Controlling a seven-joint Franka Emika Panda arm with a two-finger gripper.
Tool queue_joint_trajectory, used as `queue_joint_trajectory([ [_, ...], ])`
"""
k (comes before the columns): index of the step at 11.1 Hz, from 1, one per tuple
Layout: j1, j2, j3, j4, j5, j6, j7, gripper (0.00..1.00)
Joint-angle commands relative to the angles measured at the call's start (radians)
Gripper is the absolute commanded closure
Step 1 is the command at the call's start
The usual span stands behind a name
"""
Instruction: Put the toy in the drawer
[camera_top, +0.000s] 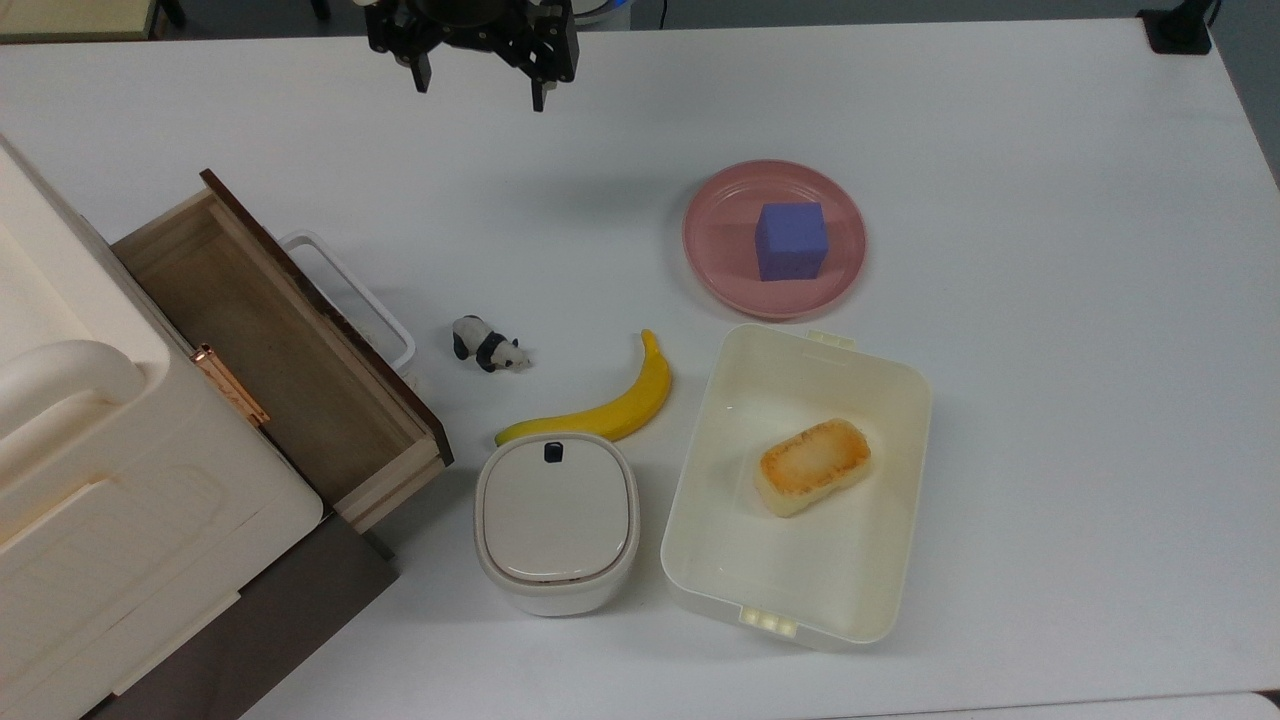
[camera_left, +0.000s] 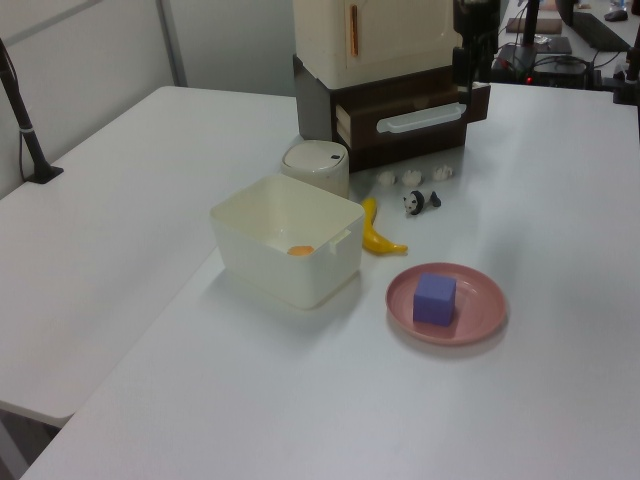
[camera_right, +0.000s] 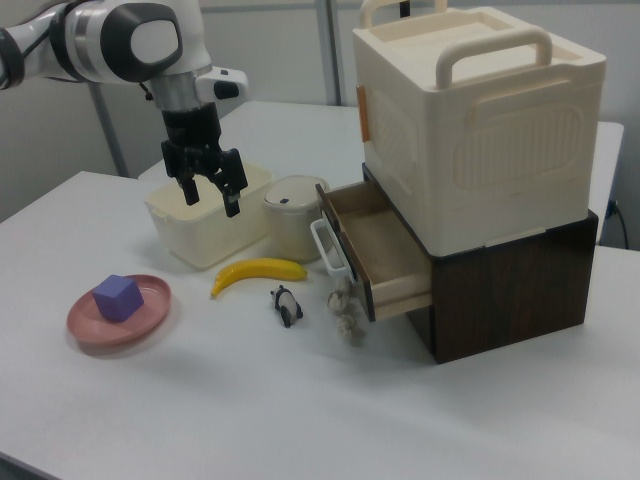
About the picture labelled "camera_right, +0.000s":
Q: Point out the dark wood drawer cabinet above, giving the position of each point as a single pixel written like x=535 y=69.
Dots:
x=510 y=295

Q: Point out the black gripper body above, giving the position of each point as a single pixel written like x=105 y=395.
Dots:
x=192 y=137

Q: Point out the purple cube block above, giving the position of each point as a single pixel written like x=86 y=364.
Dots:
x=118 y=298

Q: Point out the open wooden drawer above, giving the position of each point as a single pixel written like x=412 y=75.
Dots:
x=372 y=240

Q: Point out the cream plastic storage box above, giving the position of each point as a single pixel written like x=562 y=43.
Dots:
x=480 y=135

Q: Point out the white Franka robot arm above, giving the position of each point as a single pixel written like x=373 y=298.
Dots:
x=115 y=42

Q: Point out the cream rectangular plastic bin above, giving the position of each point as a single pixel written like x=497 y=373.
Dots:
x=210 y=220

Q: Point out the cream round lidded container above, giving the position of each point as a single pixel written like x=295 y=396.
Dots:
x=292 y=217

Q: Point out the yellow plastic banana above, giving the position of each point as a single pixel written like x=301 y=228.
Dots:
x=260 y=272

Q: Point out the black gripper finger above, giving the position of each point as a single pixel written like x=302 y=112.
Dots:
x=231 y=187
x=189 y=191

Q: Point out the pink plastic plate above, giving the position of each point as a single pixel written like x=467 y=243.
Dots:
x=122 y=317

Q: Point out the black and white panda toy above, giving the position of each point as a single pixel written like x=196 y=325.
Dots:
x=287 y=305

